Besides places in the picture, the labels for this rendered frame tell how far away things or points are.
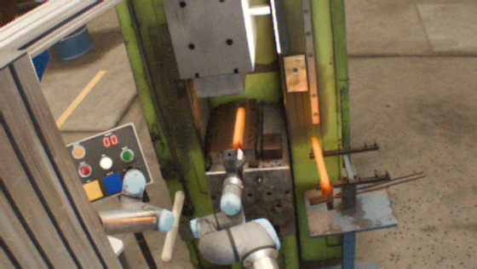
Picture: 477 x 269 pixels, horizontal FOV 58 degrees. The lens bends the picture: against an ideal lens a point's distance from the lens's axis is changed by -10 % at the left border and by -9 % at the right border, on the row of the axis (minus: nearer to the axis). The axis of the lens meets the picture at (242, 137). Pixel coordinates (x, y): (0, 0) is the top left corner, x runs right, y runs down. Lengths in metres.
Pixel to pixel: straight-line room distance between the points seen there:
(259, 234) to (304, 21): 0.91
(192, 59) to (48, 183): 1.25
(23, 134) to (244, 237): 0.95
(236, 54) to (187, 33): 0.21
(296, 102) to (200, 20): 0.61
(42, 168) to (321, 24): 1.48
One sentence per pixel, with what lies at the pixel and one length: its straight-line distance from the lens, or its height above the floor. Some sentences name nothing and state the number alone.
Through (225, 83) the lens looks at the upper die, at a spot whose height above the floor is 1.32.
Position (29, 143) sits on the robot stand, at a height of 1.91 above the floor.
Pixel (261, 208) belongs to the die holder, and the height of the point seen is 0.68.
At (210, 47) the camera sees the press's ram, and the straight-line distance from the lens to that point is 1.85.
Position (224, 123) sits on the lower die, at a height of 0.99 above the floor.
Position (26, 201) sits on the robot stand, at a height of 1.84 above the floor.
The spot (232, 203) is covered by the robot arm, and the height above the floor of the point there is 1.02.
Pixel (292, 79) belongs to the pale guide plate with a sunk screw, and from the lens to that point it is 2.03.
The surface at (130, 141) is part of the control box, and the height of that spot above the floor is 1.13.
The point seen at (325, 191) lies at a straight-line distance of 1.84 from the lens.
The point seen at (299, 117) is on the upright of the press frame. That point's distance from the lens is 2.16.
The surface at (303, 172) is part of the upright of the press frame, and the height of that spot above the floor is 0.71.
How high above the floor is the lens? 2.22
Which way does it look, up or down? 35 degrees down
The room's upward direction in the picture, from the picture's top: 10 degrees counter-clockwise
